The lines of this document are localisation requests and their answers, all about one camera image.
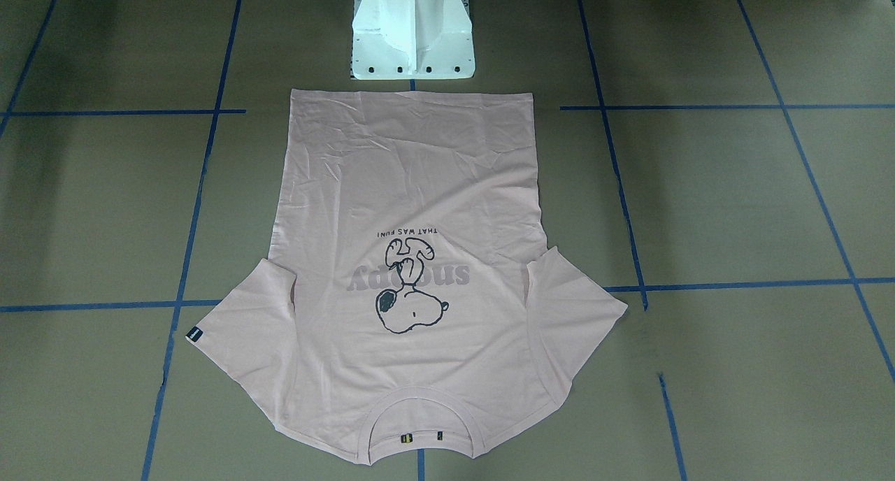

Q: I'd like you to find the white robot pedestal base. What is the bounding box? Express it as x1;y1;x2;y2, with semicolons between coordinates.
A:
350;0;476;80

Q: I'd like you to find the pink snoopy t-shirt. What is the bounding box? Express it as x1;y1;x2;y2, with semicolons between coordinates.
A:
187;89;627;465

